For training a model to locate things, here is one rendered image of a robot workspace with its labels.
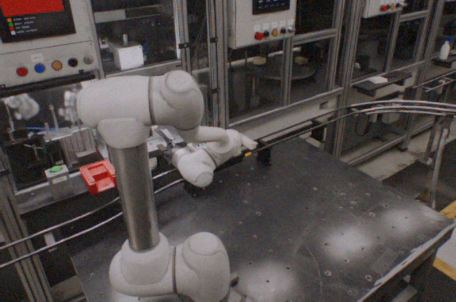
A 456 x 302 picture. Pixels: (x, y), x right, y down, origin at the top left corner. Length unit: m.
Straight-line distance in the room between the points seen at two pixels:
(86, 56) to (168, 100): 0.72
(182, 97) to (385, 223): 1.23
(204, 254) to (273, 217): 0.61
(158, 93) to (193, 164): 0.57
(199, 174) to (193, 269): 0.36
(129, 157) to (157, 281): 0.45
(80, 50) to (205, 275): 0.97
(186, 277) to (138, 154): 0.46
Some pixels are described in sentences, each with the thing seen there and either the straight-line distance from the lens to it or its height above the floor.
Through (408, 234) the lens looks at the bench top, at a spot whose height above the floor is 0.68.
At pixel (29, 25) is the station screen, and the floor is 1.58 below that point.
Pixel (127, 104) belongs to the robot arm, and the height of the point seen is 1.47.
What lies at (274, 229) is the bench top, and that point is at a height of 0.68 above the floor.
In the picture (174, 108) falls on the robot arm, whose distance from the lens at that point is 0.92.
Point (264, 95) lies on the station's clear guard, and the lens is 2.15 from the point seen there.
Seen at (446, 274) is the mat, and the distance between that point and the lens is 2.70.
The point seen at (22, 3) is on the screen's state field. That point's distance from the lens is 1.47.
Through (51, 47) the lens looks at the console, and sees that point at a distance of 1.53.
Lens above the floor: 1.82
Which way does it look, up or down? 28 degrees down
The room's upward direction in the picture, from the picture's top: 1 degrees counter-clockwise
